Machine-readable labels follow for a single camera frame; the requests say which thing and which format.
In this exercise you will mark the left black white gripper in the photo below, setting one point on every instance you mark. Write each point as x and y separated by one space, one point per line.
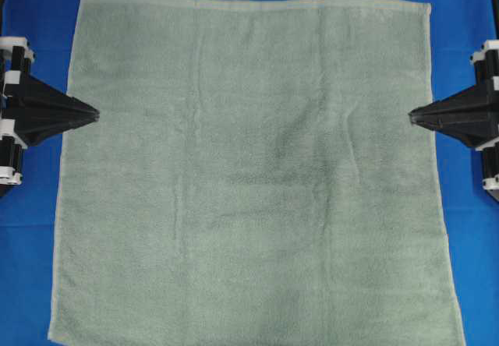
21 90

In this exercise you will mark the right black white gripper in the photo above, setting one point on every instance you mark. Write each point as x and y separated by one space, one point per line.
482 136

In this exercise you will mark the sage green bath towel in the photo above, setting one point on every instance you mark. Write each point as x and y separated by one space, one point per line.
253 178

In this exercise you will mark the blue table cloth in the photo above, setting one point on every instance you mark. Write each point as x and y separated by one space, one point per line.
457 29

